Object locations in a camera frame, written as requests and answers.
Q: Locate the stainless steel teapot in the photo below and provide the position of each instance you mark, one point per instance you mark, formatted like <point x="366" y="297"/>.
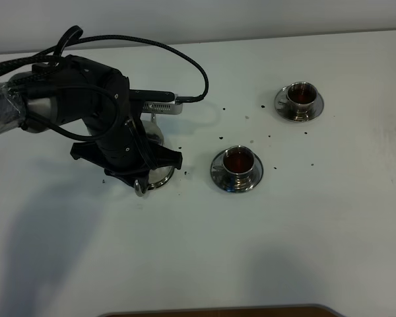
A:
<point x="157" y="175"/>

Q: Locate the steel saucer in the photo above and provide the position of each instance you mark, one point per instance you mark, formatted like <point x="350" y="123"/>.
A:
<point x="312" y="114"/>
<point x="238" y="183"/>

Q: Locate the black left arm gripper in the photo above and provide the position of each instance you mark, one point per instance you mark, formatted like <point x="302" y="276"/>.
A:
<point x="125" y="152"/>

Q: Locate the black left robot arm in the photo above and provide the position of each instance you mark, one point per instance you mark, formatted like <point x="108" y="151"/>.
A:
<point x="92" y="104"/>

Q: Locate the near stainless steel teacup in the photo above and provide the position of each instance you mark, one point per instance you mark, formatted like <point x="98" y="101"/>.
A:
<point x="236" y="160"/>

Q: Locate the near steel saucer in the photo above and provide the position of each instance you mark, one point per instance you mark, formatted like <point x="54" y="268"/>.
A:
<point x="238" y="183"/>

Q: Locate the far stainless steel teacup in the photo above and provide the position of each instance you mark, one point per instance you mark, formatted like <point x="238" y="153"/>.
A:
<point x="297" y="97"/>

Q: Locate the stainless steel teacup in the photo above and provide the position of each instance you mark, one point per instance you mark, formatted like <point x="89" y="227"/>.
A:
<point x="236" y="160"/>
<point x="297" y="97"/>

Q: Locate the far steel saucer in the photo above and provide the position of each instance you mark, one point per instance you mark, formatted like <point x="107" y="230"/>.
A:
<point x="312" y="114"/>

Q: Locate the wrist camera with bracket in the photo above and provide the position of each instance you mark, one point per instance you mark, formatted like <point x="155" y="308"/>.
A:
<point x="155" y="102"/>

